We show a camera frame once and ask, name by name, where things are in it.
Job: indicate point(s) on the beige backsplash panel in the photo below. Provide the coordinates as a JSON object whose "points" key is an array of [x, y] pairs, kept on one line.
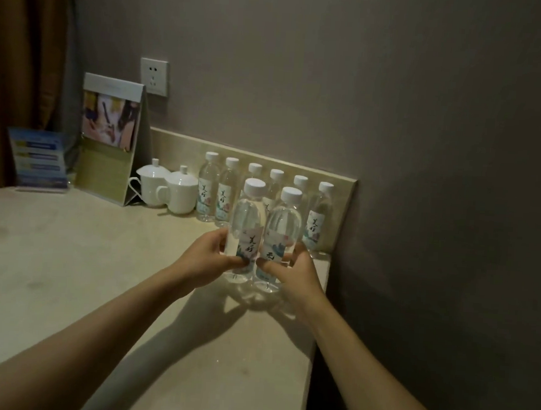
{"points": [[182, 149]]}

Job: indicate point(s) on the white wall socket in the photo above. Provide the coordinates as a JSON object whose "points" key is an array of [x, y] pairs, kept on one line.
{"points": [[153, 77]]}

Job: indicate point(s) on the person's right thumb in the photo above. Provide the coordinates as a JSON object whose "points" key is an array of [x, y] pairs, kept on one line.
{"points": [[273, 266]]}

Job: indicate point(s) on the white ceramic cup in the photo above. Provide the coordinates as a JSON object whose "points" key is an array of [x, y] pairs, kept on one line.
{"points": [[181, 199], [150, 190]]}

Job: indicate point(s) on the person's left thumb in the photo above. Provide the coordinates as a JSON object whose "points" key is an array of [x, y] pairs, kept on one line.
{"points": [[235, 264]]}

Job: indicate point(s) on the brown curtain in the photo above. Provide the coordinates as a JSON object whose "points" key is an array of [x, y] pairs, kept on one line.
{"points": [[20, 68]]}

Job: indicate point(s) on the blue brochure holder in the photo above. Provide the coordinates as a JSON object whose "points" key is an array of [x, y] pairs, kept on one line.
{"points": [[40, 158]]}

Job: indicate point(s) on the white cup lid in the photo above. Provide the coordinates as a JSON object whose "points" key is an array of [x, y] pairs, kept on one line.
{"points": [[181, 177], [153, 170]]}

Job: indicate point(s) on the person's right forearm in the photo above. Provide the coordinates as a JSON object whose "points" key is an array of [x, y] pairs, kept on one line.
{"points": [[369, 382]]}

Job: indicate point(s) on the person's left forearm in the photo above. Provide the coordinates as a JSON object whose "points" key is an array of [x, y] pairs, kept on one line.
{"points": [[88, 338]]}

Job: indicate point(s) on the person's right hand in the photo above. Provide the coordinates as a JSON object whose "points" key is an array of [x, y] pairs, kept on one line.
{"points": [[300, 284]]}

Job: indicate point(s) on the white-capped clear water bottle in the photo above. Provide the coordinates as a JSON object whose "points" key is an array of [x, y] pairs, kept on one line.
{"points": [[284, 221], [248, 215]]}

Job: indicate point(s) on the folded standing display card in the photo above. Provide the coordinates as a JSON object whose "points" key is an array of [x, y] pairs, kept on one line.
{"points": [[106, 165]]}

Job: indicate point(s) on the row of water bottles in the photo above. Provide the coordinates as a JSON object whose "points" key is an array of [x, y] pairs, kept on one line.
{"points": [[208, 194]]}

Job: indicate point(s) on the person's left hand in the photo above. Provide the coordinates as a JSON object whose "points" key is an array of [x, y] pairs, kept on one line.
{"points": [[198, 264]]}

